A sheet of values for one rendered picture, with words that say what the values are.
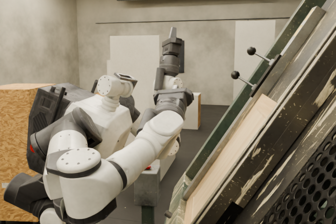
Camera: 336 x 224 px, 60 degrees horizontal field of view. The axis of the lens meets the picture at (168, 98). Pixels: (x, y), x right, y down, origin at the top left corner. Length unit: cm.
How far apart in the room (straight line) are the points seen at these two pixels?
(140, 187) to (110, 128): 70
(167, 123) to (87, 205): 26
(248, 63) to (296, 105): 399
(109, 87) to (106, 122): 11
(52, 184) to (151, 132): 23
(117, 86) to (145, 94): 246
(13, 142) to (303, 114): 240
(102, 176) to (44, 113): 50
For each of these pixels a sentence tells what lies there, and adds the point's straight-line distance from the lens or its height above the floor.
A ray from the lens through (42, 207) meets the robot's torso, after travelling 118.
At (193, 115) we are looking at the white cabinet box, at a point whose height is 30.
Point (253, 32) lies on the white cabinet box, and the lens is 474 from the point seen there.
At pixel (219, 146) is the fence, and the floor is 114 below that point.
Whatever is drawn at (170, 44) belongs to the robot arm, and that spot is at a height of 157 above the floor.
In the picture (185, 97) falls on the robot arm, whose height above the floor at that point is 139.
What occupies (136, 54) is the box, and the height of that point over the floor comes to 154.
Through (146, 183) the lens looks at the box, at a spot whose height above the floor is 87.
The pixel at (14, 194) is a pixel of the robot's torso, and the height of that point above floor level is 103.
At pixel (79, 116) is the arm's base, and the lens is 79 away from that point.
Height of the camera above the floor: 152
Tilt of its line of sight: 8 degrees down
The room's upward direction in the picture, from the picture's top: straight up
